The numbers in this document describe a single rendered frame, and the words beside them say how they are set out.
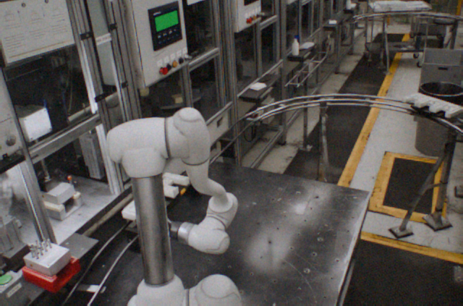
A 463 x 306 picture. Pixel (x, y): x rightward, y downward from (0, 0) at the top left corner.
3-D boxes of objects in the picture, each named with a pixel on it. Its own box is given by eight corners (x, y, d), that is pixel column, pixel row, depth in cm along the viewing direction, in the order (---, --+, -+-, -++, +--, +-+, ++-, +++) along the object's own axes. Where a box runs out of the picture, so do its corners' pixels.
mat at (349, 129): (343, 202, 329) (343, 201, 329) (273, 187, 354) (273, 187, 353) (410, 33, 792) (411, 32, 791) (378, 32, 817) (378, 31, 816)
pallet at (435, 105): (400, 108, 294) (402, 95, 289) (413, 104, 300) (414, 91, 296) (448, 126, 266) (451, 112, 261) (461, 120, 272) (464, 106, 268)
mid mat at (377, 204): (445, 228, 295) (445, 226, 295) (366, 210, 318) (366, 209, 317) (448, 161, 374) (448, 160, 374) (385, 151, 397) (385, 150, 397)
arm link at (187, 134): (210, 140, 145) (171, 144, 144) (205, 98, 133) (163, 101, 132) (212, 166, 135) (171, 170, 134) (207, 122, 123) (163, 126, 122)
